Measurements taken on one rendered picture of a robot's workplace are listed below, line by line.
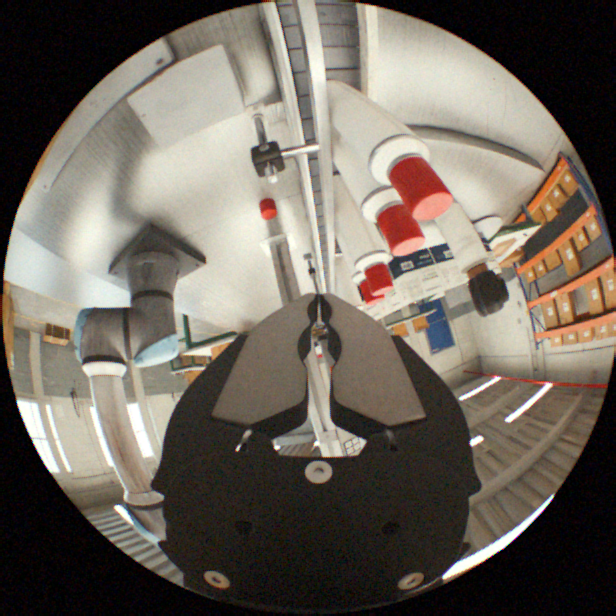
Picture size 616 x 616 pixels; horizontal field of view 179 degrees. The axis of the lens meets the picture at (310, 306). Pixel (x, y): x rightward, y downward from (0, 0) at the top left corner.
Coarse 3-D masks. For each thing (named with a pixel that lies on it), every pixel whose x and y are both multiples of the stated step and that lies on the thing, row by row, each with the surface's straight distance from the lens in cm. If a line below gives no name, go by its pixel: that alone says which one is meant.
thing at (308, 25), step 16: (304, 0) 20; (304, 16) 20; (304, 32) 19; (304, 48) 20; (320, 48) 20; (320, 64) 20; (320, 80) 20; (320, 96) 21; (320, 112) 21; (320, 128) 22; (320, 144) 23; (320, 160) 25; (320, 176) 28
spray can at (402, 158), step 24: (336, 96) 23; (360, 96) 22; (336, 120) 21; (360, 120) 18; (384, 120) 18; (360, 144) 17; (384, 144) 15; (408, 144) 16; (384, 168) 16; (408, 168) 15; (432, 168) 16; (408, 192) 14; (432, 192) 13; (432, 216) 16
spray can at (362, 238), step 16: (336, 176) 37; (336, 192) 35; (336, 208) 34; (352, 208) 33; (352, 224) 31; (368, 224) 31; (352, 240) 31; (368, 240) 30; (352, 256) 31; (368, 256) 29; (384, 256) 30; (368, 272) 29; (384, 272) 29; (384, 288) 29
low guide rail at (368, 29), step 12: (360, 12) 28; (372, 12) 27; (360, 24) 28; (372, 24) 27; (360, 36) 28; (372, 36) 27; (360, 48) 28; (372, 48) 27; (372, 60) 27; (372, 72) 27; (372, 84) 28; (372, 96) 28
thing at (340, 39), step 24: (288, 0) 28; (336, 0) 30; (288, 24) 28; (336, 24) 30; (288, 48) 28; (336, 48) 29; (336, 72) 29; (360, 72) 30; (312, 120) 31; (312, 168) 36; (336, 168) 37; (336, 240) 56
